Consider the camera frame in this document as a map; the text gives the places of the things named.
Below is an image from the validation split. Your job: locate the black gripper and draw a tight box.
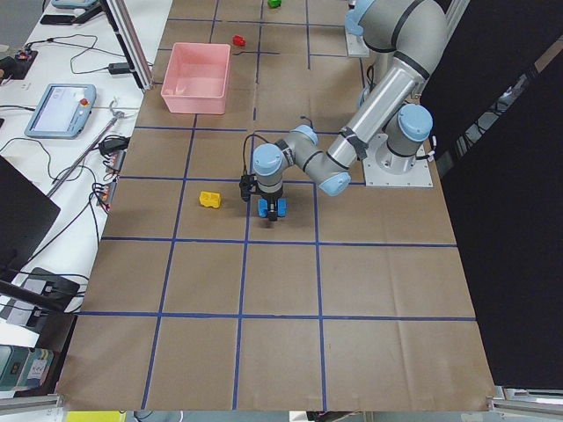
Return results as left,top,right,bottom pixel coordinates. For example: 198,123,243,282
260,195,285,221

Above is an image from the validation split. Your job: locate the blue toy block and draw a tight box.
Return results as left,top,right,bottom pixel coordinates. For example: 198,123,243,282
258,198,287,218

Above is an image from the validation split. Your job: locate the green toy block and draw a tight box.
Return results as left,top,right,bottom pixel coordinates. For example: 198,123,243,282
267,0,282,8

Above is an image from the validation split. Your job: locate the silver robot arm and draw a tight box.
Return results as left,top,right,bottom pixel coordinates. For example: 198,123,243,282
239,1,448,221

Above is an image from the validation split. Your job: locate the pink plastic box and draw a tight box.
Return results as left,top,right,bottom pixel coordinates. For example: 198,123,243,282
161,42,231,115

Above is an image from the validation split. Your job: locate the yellow toy block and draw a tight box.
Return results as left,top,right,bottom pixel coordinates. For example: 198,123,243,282
199,191,222,209

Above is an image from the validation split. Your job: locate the red toy block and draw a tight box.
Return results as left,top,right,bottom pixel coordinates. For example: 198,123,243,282
231,34,246,47

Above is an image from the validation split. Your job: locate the metal rod tool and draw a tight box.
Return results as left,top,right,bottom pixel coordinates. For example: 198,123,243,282
47,97,125,198

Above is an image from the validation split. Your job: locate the black power adapter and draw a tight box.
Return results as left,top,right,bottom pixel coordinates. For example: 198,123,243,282
107,62,130,75

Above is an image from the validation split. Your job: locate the blue teach pendant tablet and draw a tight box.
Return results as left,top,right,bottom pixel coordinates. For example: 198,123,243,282
24,84,97,139

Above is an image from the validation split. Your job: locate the black monitor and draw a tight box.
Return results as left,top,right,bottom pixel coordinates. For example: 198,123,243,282
0,157,61,282

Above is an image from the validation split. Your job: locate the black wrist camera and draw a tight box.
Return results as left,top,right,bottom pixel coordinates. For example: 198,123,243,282
238,174,257,202

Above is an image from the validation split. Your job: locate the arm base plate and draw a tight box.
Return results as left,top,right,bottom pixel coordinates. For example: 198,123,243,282
362,134,434,188
345,24,369,58

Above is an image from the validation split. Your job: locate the aluminium frame post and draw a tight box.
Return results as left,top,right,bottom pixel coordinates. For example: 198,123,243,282
99,0,153,92

